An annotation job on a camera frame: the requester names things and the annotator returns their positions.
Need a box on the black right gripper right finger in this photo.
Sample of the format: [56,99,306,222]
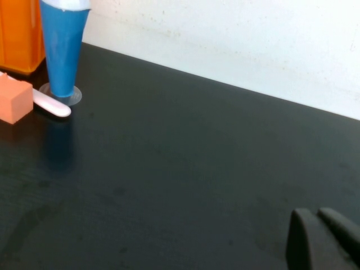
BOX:
[317,207,360,270]

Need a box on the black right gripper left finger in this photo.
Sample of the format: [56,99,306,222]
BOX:
[285,208,354,270]

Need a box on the orange plastic cutlery holder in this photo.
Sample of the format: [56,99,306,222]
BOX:
[0,0,47,75]

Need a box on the pink plastic fork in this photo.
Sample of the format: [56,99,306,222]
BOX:
[0,71,72,119]

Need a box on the blue cone cup clear base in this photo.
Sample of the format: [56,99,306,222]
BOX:
[38,0,93,106]

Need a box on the orange foam block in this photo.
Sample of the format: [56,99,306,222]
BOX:
[0,73,34,125]

